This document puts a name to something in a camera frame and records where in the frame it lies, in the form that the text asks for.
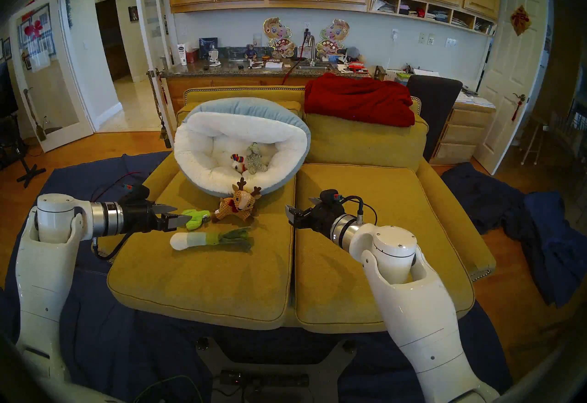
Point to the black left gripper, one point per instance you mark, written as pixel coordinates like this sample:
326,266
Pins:
142,218

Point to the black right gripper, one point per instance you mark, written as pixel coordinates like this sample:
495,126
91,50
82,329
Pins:
321,221

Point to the white green leek plush toy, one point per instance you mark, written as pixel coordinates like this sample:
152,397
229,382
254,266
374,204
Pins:
197,240

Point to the white lamb toy rainbow horns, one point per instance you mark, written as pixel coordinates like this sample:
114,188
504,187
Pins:
237,161

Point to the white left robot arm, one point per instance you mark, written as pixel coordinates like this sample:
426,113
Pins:
41,278

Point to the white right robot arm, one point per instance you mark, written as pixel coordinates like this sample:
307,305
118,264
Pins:
412,315

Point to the white blue plush dog bed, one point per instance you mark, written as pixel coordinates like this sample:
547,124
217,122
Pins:
206,140

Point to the green cactus plush toy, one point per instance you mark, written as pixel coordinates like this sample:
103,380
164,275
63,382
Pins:
197,218

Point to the orange reindeer plush toy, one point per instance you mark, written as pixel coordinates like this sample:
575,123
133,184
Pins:
238,205

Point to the yellow sofa seat cushion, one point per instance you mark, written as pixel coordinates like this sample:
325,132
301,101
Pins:
206,283
330,287

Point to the red blanket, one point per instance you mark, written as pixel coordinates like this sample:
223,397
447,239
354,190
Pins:
357,99

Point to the navy blue floor cloth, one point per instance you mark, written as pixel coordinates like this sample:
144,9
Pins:
137,347

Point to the black floor stand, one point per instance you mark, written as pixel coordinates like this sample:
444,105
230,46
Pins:
28,168

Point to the mustard yellow sofa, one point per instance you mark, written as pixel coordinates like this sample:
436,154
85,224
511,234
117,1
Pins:
458,223

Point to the granite counter wooden base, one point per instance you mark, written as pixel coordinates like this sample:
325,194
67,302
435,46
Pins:
220,69

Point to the white lotion bottle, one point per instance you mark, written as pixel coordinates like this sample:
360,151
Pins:
182,54

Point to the chrome sink faucet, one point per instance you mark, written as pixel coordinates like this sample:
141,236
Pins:
312,44

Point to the black office chair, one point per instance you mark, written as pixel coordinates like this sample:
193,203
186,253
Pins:
433,104

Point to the white glass french door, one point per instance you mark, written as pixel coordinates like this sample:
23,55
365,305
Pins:
151,17
50,85

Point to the wooden drawer unit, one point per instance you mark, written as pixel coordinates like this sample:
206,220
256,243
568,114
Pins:
463,131

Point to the white paper stack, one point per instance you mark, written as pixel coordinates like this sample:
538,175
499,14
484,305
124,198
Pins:
472,99

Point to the small framed hallway picture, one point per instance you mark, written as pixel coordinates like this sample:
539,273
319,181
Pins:
133,14

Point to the red heart door decoration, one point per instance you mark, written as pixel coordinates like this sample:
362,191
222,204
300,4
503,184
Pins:
33,30

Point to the red tassel door ornament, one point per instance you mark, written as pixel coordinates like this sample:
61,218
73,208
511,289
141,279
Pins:
517,111

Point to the white panel door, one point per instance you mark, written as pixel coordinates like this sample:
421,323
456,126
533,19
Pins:
509,76

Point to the crumpled dark blue blanket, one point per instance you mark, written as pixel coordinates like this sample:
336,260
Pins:
550,232

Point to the red diamond door decoration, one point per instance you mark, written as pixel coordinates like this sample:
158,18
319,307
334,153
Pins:
520,20

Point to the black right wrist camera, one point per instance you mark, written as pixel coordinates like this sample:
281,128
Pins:
330,198

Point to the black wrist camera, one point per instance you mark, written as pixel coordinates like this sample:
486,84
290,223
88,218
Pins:
330,198
137,193

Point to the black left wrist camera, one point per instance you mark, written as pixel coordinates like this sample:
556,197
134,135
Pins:
137,193

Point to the grey robot base frame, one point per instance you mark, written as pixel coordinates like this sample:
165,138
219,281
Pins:
321,374

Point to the cartoon child wall decoration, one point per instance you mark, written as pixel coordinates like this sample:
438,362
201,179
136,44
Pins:
275,33
335,33

